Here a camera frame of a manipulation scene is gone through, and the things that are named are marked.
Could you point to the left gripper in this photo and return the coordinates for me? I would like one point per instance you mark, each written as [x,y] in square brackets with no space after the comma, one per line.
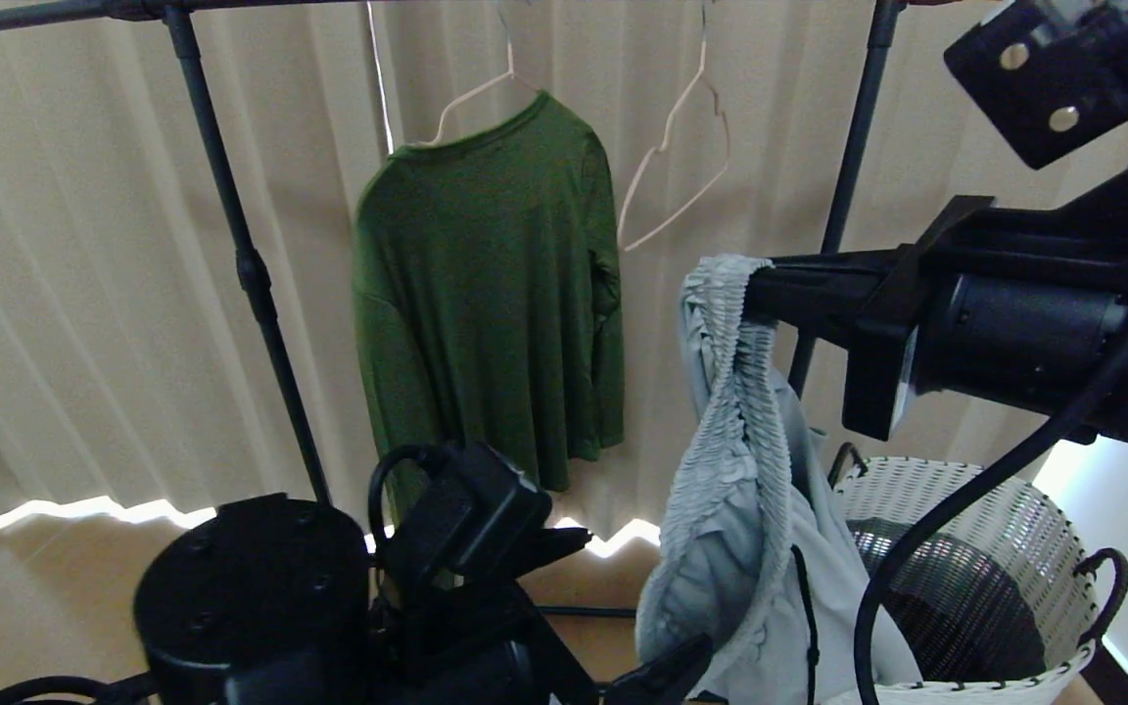
[466,656]

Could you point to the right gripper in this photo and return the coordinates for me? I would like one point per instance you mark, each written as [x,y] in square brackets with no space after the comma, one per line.
[1014,333]

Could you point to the pale grey shorts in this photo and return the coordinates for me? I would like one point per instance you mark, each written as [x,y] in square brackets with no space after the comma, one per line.
[740,441]

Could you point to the green printed shirt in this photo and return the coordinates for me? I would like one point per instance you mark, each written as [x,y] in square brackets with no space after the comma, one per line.
[486,294]

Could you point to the pink clothes hanger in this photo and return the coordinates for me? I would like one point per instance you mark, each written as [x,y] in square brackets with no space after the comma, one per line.
[702,49]
[466,93]

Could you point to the white laundry basket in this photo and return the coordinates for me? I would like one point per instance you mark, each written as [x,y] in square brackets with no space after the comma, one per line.
[1044,548]

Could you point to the black clothes rack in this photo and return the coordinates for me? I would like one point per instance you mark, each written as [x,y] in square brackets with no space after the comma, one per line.
[251,274]

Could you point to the beige curtain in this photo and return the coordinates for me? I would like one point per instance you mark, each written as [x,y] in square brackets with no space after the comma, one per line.
[84,245]

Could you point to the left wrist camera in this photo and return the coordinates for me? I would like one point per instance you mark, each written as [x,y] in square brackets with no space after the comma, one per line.
[466,509]

